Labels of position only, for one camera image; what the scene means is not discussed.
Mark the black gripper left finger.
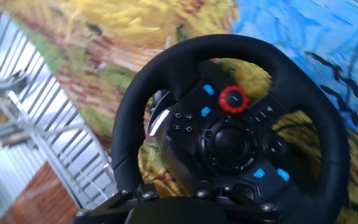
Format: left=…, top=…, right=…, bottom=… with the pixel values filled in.
left=72, top=183, right=162, bottom=224

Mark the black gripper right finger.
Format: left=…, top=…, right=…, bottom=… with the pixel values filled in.
left=193, top=185, right=280, bottom=224

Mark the aluminium profile bracket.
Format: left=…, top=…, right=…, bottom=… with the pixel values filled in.
left=0, top=73, right=28, bottom=95

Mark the painted wheat field mat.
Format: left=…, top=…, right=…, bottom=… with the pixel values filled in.
left=0, top=0, right=358, bottom=224

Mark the black racing steering wheel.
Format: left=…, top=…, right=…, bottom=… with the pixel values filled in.
left=111, top=33, right=351, bottom=224

